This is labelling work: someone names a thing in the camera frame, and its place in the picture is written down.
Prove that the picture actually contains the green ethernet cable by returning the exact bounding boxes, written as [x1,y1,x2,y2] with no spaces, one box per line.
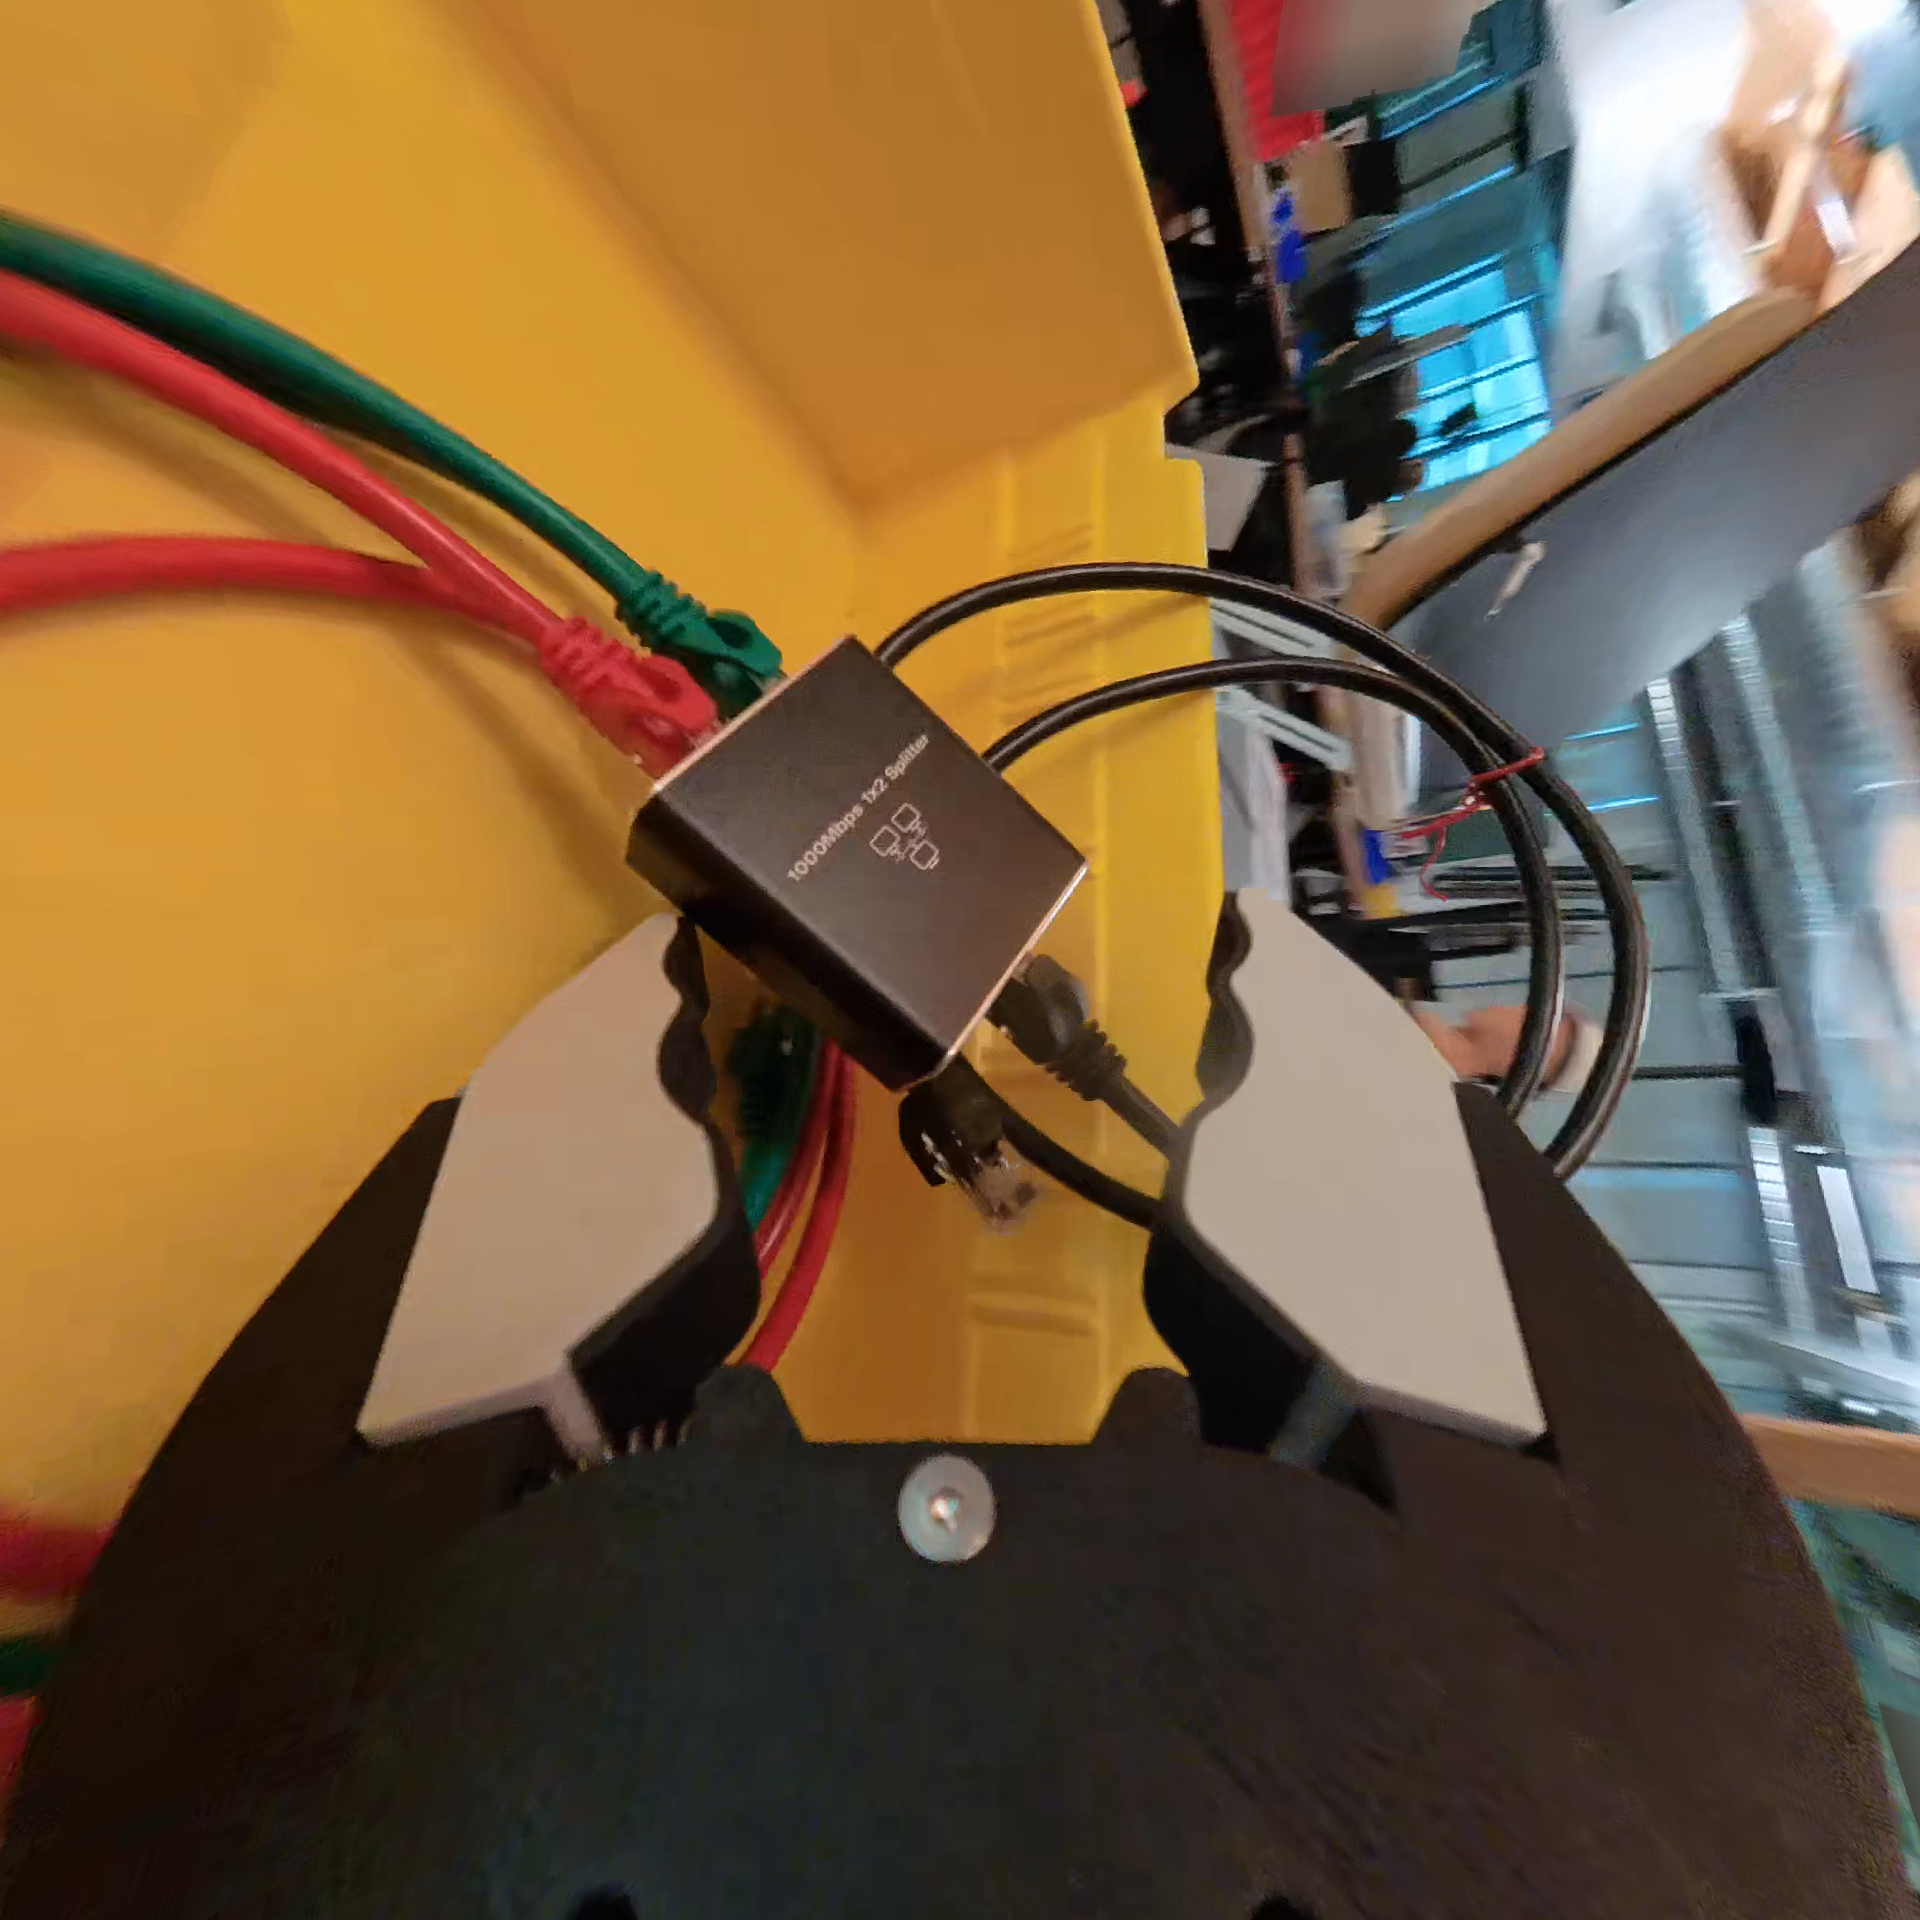
[0,210,819,1231]

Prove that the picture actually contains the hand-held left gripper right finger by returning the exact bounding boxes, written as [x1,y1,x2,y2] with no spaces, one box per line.
[1144,887,1552,1467]

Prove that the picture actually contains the wood framed dark board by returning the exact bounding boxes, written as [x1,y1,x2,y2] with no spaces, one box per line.
[1344,277,1920,750]

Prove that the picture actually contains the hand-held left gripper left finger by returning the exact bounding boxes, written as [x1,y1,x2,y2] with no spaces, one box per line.
[357,913,762,1463]

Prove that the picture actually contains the yellow plastic bin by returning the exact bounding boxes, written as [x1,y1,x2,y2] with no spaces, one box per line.
[0,0,1223,1486]

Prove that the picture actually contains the red ethernet cable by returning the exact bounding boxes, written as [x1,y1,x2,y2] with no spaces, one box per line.
[0,277,865,1375]

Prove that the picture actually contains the black ethernet cable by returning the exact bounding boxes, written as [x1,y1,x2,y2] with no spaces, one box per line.
[878,562,1653,1231]

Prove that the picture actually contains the black ethernet splitter box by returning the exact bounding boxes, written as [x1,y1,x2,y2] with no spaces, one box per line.
[627,636,1088,1092]

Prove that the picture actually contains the red white twist tie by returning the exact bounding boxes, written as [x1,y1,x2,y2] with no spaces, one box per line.
[1417,750,1547,901]

